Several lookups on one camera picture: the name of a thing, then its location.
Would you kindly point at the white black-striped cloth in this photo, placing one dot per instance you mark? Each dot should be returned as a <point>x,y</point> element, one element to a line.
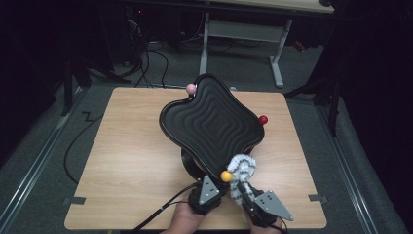
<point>242,165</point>

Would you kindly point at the black metal stand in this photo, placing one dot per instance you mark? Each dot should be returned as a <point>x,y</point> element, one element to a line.
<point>68,87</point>
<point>331,97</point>

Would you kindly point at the person's left hand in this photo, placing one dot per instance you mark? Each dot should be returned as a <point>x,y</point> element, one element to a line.
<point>185,221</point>

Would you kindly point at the grey tape strip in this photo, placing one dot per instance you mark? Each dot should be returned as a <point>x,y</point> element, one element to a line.
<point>76,200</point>
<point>318,198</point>

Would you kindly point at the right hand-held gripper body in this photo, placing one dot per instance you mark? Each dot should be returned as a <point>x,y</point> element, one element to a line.
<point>269,206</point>

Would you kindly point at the black wavy tray with stand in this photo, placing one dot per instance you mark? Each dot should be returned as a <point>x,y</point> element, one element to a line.
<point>212,125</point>

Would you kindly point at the pink ball knob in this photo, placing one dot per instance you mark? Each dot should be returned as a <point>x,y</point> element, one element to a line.
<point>191,88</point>

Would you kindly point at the person's right hand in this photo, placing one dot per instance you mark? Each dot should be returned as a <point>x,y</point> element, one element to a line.
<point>261,229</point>

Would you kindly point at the small grey table clip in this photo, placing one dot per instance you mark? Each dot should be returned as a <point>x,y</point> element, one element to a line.
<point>232,88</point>

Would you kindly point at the desk with grey metal legs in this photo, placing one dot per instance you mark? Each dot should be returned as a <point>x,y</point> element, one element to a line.
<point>243,31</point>

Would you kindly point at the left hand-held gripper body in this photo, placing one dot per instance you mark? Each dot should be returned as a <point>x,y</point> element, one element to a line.
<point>207,191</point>

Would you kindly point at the aluminium floor rail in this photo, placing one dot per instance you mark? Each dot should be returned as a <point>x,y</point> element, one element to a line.
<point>35,152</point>
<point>347,169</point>

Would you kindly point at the yellow ball knob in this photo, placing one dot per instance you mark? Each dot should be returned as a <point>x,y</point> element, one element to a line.
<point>226,176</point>

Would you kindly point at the red ball knob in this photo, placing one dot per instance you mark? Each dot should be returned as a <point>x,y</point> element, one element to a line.
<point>263,120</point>

